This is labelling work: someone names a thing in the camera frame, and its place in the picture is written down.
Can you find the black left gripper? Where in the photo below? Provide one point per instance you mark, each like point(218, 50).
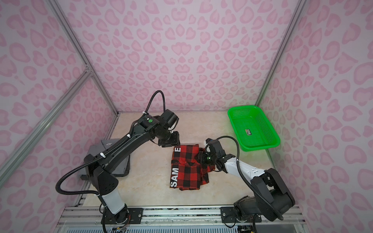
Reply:
point(176, 142)

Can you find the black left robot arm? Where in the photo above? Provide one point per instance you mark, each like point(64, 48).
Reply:
point(146, 128)

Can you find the aluminium left corner post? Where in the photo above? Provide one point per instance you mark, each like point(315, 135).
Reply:
point(75, 42)

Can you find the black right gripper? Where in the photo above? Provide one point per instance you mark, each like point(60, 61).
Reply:
point(201, 157)

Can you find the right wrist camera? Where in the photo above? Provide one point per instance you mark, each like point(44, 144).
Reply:
point(214, 147)

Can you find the folded grey shirt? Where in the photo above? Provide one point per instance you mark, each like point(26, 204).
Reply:
point(119, 165)

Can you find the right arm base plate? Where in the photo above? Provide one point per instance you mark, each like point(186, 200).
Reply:
point(233, 214)

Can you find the aluminium diagonal frame bar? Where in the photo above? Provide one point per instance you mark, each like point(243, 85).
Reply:
point(24, 148)

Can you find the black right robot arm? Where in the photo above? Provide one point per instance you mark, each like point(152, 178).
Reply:
point(271, 196)

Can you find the aluminium corner frame post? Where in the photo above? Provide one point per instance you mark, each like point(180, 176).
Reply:
point(288, 34)

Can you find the red black plaid shirt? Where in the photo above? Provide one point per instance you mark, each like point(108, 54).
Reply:
point(187, 173)

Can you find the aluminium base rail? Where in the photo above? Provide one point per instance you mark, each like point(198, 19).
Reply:
point(177, 219)

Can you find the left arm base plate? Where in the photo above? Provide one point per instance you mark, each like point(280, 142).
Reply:
point(125, 216)

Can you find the green plastic basket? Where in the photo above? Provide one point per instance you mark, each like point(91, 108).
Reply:
point(252, 128)

